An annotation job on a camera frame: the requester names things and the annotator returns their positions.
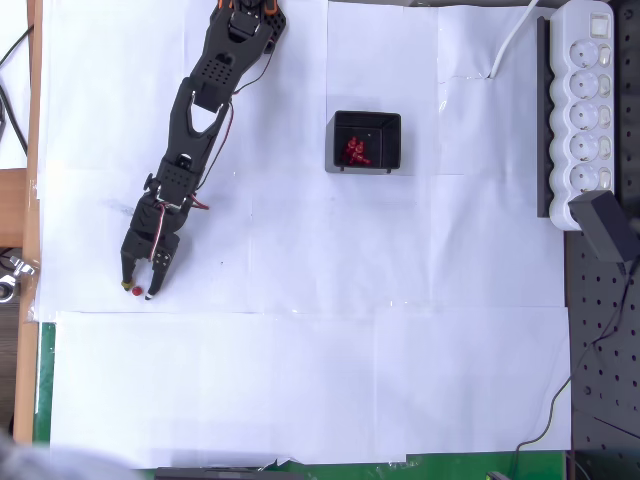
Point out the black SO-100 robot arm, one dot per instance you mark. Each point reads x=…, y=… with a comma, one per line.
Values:
x=200, y=100

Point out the black plastic bin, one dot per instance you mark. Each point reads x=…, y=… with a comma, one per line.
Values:
x=360, y=125

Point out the metal clamp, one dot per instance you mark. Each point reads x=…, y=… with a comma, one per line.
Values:
x=20, y=267

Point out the green cutting mat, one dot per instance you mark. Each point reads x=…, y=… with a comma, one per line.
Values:
x=45, y=375

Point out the dark ribbed panel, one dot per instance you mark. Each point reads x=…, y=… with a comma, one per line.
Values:
x=9, y=360

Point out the brown wooden board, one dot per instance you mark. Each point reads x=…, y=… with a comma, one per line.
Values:
x=34, y=125

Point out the white paper table cover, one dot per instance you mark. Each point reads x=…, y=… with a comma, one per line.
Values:
x=350, y=350

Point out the blurry grey object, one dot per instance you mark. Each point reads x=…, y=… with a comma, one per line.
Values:
x=40, y=465

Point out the flat black device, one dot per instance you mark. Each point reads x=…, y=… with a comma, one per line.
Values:
x=225, y=474

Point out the white power strip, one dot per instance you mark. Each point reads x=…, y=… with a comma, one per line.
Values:
x=560, y=150

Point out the black power adapter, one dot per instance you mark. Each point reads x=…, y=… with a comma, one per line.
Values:
x=600, y=225

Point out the black perforated pegboard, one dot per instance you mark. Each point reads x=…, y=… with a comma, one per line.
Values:
x=610, y=390

